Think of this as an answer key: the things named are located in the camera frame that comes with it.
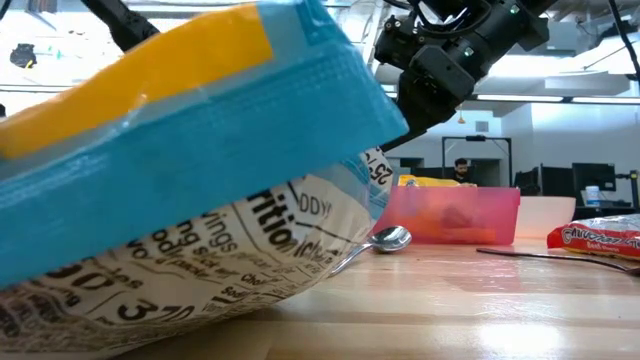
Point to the red ramen noodle packet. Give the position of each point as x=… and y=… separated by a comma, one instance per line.
x=600, y=235

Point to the white plastic bottle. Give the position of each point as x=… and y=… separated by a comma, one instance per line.
x=592, y=196

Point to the silver metal spoon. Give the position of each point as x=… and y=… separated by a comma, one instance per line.
x=390, y=238

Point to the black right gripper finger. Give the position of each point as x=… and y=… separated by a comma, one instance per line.
x=400, y=145
x=425, y=117

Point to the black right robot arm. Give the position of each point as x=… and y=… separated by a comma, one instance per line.
x=500, y=30

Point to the long ceiling light bar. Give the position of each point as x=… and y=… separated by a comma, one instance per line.
x=520, y=98

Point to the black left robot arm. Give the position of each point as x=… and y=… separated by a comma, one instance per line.
x=122, y=25

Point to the black metal spoon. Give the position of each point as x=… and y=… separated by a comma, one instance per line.
x=550, y=256

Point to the red plastic bin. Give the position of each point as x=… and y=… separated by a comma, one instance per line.
x=450, y=215

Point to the pale pink plastic bowl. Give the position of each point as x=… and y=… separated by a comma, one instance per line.
x=545, y=215

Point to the yellow ramen noodle packet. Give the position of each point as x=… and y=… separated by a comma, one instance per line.
x=200, y=150
x=430, y=181

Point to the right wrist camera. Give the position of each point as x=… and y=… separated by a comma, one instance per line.
x=397, y=42

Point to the black background frame rig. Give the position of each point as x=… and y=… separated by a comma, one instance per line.
x=444, y=160

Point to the person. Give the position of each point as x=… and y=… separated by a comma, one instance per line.
x=462, y=170

